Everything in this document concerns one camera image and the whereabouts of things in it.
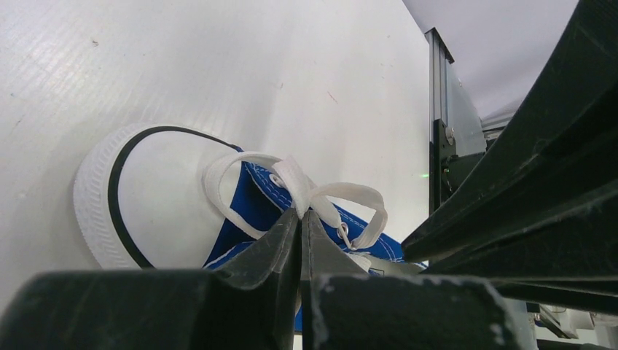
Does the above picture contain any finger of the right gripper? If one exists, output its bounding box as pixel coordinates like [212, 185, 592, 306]
[420, 180, 617, 314]
[402, 1, 617, 262]

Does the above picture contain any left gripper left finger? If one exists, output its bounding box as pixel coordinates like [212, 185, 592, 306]
[1, 210, 300, 349]

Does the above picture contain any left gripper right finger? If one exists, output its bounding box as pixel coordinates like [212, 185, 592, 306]
[300, 211, 521, 349]

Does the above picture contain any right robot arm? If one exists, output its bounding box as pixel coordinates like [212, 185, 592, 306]
[402, 1, 617, 315]

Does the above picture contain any aluminium frame rail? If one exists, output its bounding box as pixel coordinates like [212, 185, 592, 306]
[424, 27, 486, 160]

